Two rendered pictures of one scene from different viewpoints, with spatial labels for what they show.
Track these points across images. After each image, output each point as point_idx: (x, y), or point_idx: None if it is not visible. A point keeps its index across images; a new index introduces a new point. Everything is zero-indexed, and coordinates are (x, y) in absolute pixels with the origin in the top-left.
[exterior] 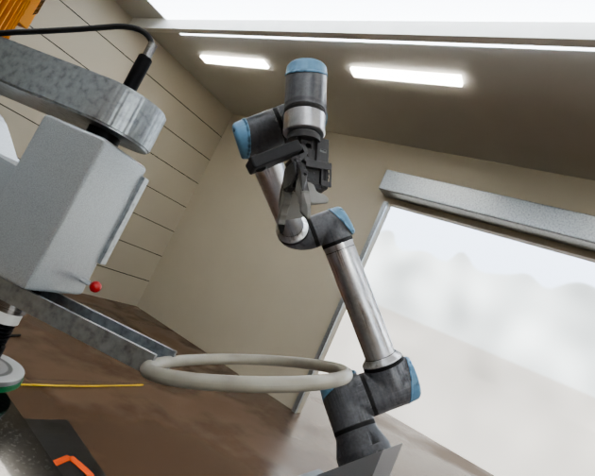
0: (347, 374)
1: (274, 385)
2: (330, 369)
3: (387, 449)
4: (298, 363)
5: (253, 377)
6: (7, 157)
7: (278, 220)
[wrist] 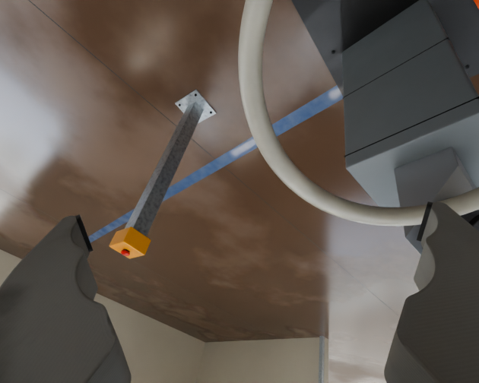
0: (293, 190)
1: (238, 56)
2: (402, 207)
3: (413, 246)
4: None
5: (248, 22)
6: None
7: (454, 219)
